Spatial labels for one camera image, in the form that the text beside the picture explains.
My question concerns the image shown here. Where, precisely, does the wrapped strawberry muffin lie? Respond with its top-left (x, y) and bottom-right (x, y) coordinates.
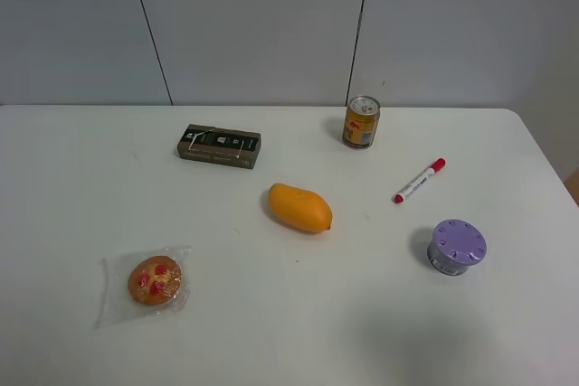
top-left (95, 245), bottom-right (191, 329)

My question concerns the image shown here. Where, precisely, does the orange mango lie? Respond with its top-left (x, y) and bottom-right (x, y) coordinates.
top-left (268, 184), bottom-right (333, 233)

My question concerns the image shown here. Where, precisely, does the gold drink can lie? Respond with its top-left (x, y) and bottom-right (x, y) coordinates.
top-left (342, 95), bottom-right (381, 149)

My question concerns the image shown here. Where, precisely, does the purple lidded air freshener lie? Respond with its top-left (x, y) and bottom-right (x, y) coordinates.
top-left (427, 219), bottom-right (487, 276)

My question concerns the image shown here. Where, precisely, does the dark brown capsule box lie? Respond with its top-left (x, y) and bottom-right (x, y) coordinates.
top-left (176, 124), bottom-right (262, 169)

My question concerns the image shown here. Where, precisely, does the red white marker pen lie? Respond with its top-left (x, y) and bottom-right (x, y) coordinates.
top-left (392, 158), bottom-right (446, 204)

